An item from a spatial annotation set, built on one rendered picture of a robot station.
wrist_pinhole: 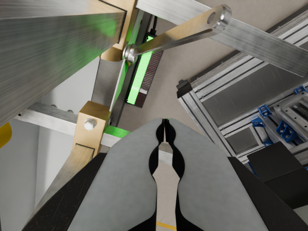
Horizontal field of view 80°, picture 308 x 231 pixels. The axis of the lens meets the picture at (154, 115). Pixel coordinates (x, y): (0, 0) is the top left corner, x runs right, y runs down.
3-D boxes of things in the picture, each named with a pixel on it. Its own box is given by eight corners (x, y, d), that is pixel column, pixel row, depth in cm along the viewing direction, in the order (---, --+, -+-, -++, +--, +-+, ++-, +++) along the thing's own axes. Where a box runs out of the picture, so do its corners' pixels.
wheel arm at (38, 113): (212, 154, 42) (217, 168, 38) (205, 165, 44) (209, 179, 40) (12, 90, 36) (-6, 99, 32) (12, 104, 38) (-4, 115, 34)
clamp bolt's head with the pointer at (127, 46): (139, 61, 39) (141, 44, 25) (135, 73, 39) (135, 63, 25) (130, 58, 39) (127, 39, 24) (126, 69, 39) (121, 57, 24)
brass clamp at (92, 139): (115, 108, 37) (109, 122, 33) (101, 156, 44) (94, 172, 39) (85, 98, 36) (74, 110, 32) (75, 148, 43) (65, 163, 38)
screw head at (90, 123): (97, 120, 33) (95, 123, 32) (95, 129, 34) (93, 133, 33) (85, 116, 33) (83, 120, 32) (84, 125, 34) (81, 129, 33)
